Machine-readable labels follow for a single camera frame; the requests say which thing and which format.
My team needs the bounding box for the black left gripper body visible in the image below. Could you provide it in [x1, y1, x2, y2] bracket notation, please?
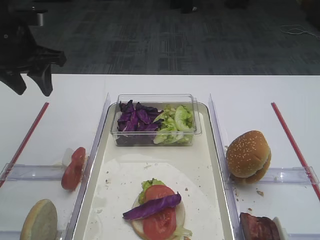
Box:
[0, 23, 67, 75]

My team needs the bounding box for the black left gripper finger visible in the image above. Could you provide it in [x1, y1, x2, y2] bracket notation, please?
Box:
[0, 72, 27, 95]
[27, 63, 53, 97]

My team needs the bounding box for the purple cabbage pile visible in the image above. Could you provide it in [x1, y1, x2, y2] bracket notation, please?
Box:
[116, 100, 163, 146]

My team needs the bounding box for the purple cabbage leaf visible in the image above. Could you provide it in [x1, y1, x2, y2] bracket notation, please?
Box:
[122, 193, 182, 221]

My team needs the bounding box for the upright tomato slice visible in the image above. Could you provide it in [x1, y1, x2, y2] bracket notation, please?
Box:
[61, 147, 86, 191]

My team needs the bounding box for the green lettuce pile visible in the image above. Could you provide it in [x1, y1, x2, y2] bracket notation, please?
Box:
[153, 105, 195, 145]

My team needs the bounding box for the lettuce leaf on bun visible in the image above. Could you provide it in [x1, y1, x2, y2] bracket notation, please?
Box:
[138, 178, 165, 205]

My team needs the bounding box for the tomato slice on bun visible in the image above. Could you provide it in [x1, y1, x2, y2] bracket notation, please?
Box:
[143, 185, 176, 240]

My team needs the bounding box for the brown meat patty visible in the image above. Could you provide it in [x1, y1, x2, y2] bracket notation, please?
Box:
[239, 212, 281, 240]

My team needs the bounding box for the white pusher block far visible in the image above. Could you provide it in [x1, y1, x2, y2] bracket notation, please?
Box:
[52, 148, 74, 168]

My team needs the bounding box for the left far clear divider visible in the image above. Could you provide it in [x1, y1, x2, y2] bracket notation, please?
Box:
[0, 163, 67, 181]

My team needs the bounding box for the clear divider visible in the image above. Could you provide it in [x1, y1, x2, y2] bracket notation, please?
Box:
[286, 233, 320, 240]
[258, 166, 320, 185]
[0, 163, 67, 181]

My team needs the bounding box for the clear plastic salad box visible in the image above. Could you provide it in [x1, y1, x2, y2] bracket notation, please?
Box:
[110, 94, 202, 147]

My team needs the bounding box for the white metal tray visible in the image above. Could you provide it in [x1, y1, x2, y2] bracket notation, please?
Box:
[73, 103, 234, 240]

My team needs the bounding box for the upright plain bun half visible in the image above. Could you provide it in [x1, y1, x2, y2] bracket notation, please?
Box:
[19, 199, 58, 240]

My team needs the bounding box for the sesame burger bun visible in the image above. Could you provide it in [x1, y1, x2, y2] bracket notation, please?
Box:
[226, 130, 272, 184]

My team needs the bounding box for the right far clear divider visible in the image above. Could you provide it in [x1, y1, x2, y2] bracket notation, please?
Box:
[258, 166, 320, 185]

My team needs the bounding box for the right near clear divider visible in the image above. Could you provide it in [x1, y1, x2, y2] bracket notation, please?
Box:
[286, 233, 320, 240]

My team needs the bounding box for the left red rail strip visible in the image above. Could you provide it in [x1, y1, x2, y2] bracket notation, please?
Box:
[0, 102, 49, 187]

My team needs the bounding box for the red rail strip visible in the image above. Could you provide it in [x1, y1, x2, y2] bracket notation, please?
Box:
[0, 102, 49, 187]
[271, 102, 320, 199]

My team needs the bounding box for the white cable on floor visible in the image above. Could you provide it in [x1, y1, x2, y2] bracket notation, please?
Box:
[279, 24, 320, 41]

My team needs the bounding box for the right red rail strip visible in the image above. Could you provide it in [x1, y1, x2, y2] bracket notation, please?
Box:
[271, 102, 320, 199]

